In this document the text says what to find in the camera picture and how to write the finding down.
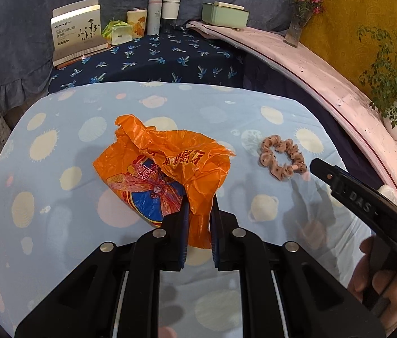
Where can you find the person's right hand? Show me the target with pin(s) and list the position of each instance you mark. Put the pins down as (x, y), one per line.
(395, 288)

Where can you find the navy leaf print cloth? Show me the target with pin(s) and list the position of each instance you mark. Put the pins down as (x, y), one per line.
(170, 60)

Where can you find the orange printed plastic bag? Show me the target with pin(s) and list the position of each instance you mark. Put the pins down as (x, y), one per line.
(170, 151)

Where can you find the pink cloth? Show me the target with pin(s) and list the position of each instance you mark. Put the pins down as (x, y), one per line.
(289, 56)

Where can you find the yellow printed tin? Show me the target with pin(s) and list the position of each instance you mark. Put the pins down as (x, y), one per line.
(138, 24)

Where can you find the white jar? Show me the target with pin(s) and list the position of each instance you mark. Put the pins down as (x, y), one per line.
(171, 7)

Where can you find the dark blue cloth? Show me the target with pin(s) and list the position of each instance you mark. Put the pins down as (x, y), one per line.
(289, 88)

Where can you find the white flower print box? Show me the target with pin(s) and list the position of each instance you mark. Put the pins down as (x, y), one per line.
(75, 31)

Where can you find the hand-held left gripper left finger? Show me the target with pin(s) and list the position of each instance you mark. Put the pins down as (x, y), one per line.
(184, 232)

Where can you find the white bottle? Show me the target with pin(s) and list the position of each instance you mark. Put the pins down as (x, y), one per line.
(155, 16)

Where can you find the green tissue box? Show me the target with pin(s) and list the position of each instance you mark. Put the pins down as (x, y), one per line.
(223, 17)

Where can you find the grey-blue backdrop cloth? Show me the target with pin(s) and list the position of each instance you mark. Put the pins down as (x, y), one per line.
(26, 0)

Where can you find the green packet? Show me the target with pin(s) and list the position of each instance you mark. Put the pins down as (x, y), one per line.
(121, 34)

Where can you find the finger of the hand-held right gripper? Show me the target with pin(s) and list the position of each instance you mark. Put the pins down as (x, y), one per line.
(325, 170)

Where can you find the glass vase with pink flowers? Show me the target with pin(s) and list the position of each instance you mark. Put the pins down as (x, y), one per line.
(295, 31)

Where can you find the pink dotted scrunchie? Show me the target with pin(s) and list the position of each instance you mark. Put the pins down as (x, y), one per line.
(267, 158)

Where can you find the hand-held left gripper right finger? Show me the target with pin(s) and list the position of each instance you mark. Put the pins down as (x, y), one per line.
(215, 232)

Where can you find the yellow cloth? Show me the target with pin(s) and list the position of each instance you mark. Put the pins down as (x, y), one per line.
(353, 3)

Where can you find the light blue dotted tablecloth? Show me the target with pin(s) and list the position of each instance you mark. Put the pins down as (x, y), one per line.
(219, 112)

